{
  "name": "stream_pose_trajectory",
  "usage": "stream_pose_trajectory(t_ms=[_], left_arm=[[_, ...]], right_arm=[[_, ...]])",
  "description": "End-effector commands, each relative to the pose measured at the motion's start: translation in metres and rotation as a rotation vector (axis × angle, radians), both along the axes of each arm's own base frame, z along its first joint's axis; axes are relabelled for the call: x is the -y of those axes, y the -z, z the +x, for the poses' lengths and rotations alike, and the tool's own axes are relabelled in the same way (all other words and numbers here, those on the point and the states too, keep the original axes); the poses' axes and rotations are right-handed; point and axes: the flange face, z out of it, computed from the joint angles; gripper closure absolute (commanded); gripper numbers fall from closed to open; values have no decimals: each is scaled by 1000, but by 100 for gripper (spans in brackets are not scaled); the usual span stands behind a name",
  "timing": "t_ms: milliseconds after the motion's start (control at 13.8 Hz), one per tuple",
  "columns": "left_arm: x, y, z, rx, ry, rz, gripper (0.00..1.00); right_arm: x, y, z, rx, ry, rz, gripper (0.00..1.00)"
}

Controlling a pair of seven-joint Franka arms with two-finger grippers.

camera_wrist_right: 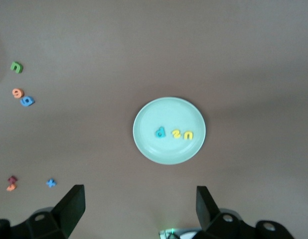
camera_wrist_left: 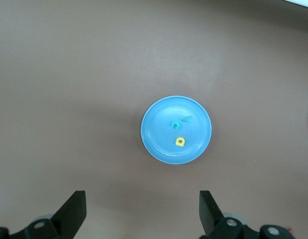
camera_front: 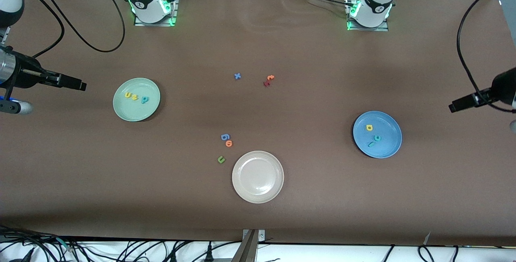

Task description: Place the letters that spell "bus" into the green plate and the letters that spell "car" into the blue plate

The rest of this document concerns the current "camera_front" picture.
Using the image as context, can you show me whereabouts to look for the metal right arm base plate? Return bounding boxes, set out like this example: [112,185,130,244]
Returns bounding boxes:
[134,0,178,27]

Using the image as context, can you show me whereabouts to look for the long black looping cable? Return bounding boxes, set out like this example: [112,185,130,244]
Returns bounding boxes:
[16,0,125,53]

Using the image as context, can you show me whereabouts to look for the tangled black cable bundle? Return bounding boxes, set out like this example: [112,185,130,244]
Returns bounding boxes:
[0,225,242,262]

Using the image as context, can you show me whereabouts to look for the blue round plate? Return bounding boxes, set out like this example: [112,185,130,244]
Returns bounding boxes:
[353,111,403,159]

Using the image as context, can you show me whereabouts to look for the pale green round plate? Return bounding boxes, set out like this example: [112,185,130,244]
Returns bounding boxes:
[112,77,161,122]

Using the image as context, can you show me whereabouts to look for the black looped floor cable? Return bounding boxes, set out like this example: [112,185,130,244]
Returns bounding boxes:
[417,245,460,262]

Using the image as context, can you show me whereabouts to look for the metal table edge bracket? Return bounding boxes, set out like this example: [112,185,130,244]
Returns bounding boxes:
[232,229,266,262]

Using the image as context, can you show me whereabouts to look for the beige round plate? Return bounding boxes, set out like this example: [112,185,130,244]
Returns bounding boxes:
[232,151,285,204]

